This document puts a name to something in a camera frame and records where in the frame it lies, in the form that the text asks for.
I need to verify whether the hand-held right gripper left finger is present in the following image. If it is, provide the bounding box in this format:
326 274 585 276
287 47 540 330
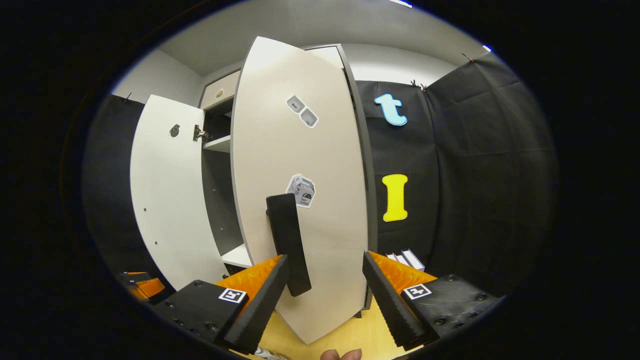
152 254 289 355

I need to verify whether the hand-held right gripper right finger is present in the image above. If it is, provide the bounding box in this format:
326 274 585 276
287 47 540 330
362 251 501 351

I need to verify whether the white cabinet door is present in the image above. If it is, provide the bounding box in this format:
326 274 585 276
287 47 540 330
231 36 371 346
130 95 231 291

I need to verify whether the white cabinet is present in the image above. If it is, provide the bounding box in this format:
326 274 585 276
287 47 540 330
199 44 378 318

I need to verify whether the white cabinet shelf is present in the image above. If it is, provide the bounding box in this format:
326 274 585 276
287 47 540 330
202 135 232 153

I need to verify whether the white cabinet drawer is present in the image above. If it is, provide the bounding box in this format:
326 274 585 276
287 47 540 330
200 70 242 111

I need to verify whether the white flat box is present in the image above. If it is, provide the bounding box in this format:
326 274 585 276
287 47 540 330
400 249 426 271

